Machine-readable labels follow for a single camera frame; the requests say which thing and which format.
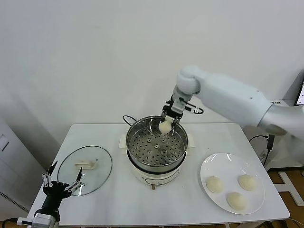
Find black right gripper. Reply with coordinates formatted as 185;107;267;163
161;99;184;126

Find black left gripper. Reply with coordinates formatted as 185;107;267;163
35;161;86;214

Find white steamed baozi bun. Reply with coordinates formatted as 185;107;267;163
158;120;172;133
238;174;258;191
205;175;225;193
227;191;247;211

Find glass lid with cream handle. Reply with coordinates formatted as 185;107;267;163
57;145;113;196

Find perforated steel steamer basket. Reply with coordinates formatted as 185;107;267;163
125;115;189;172

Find white cabinet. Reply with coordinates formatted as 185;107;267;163
0;115;48;213

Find cream electric cooker pot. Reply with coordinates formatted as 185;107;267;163
118;133;196;190

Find white round plate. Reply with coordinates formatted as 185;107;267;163
199;152;266;215

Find white side desk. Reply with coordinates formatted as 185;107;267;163
269;99;295;107

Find laptop computer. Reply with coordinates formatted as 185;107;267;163
293;71;304;107

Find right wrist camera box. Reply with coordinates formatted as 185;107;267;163
171;94;188;112

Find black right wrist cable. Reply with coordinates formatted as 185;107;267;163
185;103;204;115

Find black cooker power cord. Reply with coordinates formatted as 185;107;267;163
123;115;140;126

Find black cable with adapter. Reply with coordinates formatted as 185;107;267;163
248;134;274;167

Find white desk base frame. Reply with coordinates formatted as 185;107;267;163
266;166;304;207

